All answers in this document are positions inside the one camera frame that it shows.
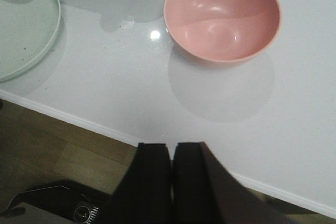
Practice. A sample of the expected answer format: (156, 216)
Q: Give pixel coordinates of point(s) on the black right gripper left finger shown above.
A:
(144, 194)

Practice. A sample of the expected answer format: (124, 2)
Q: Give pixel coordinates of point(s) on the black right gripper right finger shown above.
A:
(205, 192)

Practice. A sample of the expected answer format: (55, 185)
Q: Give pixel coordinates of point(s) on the pink plastic bowl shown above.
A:
(225, 32)

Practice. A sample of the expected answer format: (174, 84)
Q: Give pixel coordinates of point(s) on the dark robot base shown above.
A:
(66, 198)

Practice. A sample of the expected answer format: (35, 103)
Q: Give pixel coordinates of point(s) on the light green round plate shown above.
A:
(29, 29)

